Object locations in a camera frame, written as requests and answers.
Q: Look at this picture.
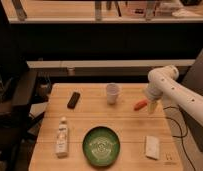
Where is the white plastic bottle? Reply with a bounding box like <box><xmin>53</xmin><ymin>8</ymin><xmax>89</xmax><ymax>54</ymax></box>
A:
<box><xmin>55</xmin><ymin>117</ymin><xmax>68</xmax><ymax>158</ymax></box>

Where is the white sponge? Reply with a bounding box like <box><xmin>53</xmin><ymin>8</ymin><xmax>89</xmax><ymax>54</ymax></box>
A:
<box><xmin>145</xmin><ymin>136</ymin><xmax>160</xmax><ymax>160</ymax></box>

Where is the black remote control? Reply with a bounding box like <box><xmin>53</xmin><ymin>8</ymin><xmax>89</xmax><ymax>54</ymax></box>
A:
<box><xmin>67</xmin><ymin>92</ymin><xmax>80</xmax><ymax>109</ymax></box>

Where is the green ceramic bowl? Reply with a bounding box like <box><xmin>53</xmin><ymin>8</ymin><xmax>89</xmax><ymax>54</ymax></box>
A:
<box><xmin>82</xmin><ymin>126</ymin><xmax>120</xmax><ymax>167</ymax></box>

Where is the white plastic cup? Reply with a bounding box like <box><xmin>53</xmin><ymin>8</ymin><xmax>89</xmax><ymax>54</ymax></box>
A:
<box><xmin>106</xmin><ymin>83</ymin><xmax>120</xmax><ymax>105</ymax></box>

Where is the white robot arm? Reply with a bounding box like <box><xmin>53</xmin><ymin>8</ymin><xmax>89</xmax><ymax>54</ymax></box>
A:
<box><xmin>144</xmin><ymin>65</ymin><xmax>203</xmax><ymax>127</ymax></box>

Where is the dark chair left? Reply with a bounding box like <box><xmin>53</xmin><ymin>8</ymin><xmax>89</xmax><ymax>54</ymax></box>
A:
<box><xmin>0</xmin><ymin>68</ymin><xmax>39</xmax><ymax>171</ymax></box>

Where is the black cable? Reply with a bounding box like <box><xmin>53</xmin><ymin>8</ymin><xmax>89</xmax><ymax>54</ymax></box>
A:
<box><xmin>163</xmin><ymin>105</ymin><xmax>197</xmax><ymax>171</ymax></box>

